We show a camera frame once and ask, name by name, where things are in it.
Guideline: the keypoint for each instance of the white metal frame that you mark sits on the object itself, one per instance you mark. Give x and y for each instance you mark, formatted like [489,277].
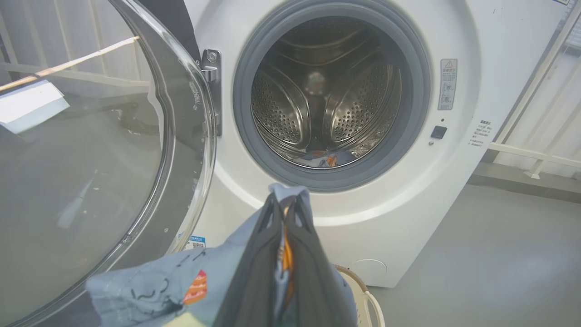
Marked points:
[535,152]

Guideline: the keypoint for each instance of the blue energy label sticker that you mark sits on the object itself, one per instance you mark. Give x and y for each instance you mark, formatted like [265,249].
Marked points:
[196,242]

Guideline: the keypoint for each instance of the black printed text label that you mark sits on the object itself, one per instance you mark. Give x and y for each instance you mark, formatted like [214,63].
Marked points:
[480,134]

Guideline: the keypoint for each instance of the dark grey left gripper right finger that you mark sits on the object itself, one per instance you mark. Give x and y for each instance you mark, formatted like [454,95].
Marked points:
[313,286]

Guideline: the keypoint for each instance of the blue bear-print garment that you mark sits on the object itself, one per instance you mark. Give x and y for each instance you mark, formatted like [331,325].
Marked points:
[317,158]

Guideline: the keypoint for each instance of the round white filter cover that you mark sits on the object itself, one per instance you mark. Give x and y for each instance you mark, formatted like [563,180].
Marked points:
[370,270]

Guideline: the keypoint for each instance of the cream perforated laundry basket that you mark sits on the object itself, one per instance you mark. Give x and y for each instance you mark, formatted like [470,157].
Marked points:
[363,299]

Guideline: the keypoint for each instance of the grey warning sticker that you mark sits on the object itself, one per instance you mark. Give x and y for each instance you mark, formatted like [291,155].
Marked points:
[447,84]

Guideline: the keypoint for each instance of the black round washer door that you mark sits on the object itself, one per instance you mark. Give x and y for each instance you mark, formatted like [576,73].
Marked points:
[91,181]

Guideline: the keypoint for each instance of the steel perforated washer drum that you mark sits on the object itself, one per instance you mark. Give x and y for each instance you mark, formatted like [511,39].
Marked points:
[281,109]

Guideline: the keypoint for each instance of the white front-load washing machine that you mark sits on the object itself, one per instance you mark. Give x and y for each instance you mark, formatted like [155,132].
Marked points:
[408,204]

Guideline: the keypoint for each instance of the cream and blue garment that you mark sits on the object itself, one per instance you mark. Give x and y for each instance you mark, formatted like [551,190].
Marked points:
[150,295]

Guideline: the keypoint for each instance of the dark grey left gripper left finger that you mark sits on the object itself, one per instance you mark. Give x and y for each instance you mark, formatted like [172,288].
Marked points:
[256,281]

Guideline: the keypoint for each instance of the metal door hinge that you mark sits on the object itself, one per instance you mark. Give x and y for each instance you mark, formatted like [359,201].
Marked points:
[211,68]

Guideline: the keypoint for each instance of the black door latch socket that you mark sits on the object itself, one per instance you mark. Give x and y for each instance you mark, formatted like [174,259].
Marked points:
[438,132]

